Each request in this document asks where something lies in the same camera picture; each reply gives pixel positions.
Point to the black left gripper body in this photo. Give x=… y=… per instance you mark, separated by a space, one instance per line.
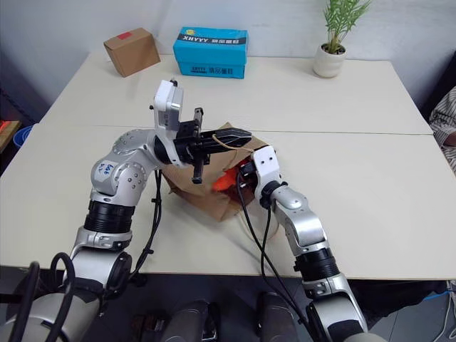
x=187 y=140

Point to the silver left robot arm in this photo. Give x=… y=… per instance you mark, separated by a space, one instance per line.
x=117 y=178

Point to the blue bucket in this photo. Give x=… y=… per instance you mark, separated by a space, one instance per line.
x=23 y=137

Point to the wooden shelf with orange item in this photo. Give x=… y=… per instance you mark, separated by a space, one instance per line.
x=8 y=130

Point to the blue shoe box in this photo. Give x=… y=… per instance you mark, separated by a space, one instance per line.
x=210 y=53

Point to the brown paper bag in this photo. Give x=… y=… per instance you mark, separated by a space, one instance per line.
x=194 y=194

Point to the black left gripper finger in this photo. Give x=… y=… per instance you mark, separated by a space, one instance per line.
x=229 y=134
x=228 y=144

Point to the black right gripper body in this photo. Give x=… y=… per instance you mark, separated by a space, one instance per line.
x=247 y=178

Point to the orange plush toy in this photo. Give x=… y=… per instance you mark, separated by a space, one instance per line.
x=226 y=181

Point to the person in striped shirt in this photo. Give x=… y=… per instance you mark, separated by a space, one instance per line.
x=445 y=121

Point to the brown cardboard box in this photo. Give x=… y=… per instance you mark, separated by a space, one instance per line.
x=133 y=53

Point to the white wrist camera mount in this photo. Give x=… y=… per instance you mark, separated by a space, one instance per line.
x=267 y=165
x=167 y=107

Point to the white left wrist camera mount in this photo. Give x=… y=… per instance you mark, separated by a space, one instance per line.
x=167 y=107

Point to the white plant pot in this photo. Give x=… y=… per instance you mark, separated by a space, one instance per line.
x=329 y=62

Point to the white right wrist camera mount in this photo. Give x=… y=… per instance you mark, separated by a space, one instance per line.
x=267 y=165

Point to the dark rounded shape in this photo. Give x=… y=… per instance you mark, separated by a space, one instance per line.
x=276 y=317
x=189 y=320

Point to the green plant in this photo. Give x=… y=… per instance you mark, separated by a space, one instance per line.
x=342 y=21

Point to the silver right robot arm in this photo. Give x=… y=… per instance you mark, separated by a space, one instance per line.
x=303 y=221

